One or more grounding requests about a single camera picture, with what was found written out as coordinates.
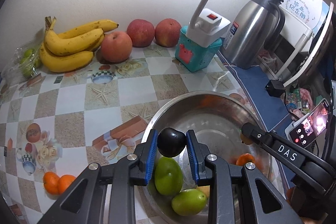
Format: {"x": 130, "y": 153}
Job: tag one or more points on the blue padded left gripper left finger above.
{"x": 84, "y": 200}

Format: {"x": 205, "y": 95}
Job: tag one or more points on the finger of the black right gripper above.
{"x": 312, "y": 174}

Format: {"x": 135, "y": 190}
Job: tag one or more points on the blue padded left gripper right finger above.
{"x": 233, "y": 188}

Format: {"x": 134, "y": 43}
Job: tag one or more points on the green mango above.
{"x": 168, "y": 177}
{"x": 189, "y": 202}

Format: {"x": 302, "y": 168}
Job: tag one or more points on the dark plum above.
{"x": 171, "y": 142}

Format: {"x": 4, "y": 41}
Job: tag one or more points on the orange tangerine right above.
{"x": 64, "y": 182}

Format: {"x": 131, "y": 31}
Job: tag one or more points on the orange tangerine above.
{"x": 50, "y": 182}
{"x": 64, "y": 182}

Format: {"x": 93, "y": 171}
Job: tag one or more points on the orange tangerine left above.
{"x": 50, "y": 182}

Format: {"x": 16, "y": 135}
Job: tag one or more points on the smartphone on stand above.
{"x": 308, "y": 128}

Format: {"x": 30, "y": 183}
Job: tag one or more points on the small tangerine in bowl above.
{"x": 245, "y": 158}

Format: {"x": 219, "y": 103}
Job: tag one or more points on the small longan in bowl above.
{"x": 246, "y": 140}

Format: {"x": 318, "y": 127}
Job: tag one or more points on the black power adapter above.
{"x": 275, "y": 88}

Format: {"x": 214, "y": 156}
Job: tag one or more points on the stainless steel bowl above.
{"x": 216, "y": 120}

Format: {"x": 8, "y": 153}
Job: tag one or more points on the clear plastic fruit container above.
{"x": 25, "y": 63}

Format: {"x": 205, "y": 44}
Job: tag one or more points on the yellow banana bunch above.
{"x": 73, "y": 49}

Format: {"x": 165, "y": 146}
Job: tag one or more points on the red apple front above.
{"x": 116, "y": 47}

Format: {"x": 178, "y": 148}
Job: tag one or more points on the red apple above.
{"x": 116, "y": 47}
{"x": 167, "y": 33}
{"x": 141, "y": 33}

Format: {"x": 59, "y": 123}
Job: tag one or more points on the teal toy box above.
{"x": 193, "y": 56}

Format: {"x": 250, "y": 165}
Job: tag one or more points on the steel thermos jug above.
{"x": 257, "y": 24}

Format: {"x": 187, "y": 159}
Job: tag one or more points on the red apple middle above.
{"x": 141, "y": 33}

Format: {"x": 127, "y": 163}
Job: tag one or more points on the red apple right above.
{"x": 167, "y": 33}

